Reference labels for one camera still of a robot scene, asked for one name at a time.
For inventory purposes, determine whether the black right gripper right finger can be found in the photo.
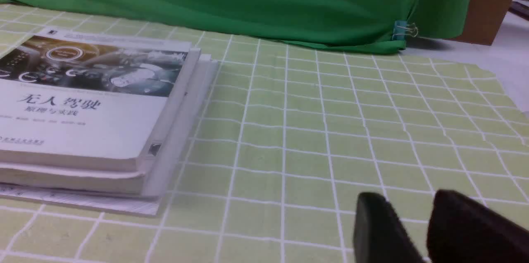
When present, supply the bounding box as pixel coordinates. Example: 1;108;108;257
427;189;529;263

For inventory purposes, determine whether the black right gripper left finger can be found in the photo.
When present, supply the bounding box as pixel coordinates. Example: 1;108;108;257
352;192;424;263

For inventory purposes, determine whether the green checkered tablecloth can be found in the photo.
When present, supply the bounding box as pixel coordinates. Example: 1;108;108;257
1;5;528;263

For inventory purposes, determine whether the teal binder clip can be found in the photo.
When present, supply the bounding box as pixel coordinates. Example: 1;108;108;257
391;20;418;41

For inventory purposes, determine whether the white middle book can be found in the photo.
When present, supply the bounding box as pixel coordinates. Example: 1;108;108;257
1;58;219;198

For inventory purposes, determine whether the white book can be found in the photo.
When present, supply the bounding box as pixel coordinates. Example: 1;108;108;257
1;58;219;198
0;28;201;172

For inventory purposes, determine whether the brown cardboard box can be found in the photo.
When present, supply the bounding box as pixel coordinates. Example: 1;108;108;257
453;0;512;46

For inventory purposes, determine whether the thin bottom booklet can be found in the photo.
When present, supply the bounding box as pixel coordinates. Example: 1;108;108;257
0;184;164;216

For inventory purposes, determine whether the white top book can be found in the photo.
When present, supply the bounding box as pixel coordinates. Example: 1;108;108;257
0;28;201;172

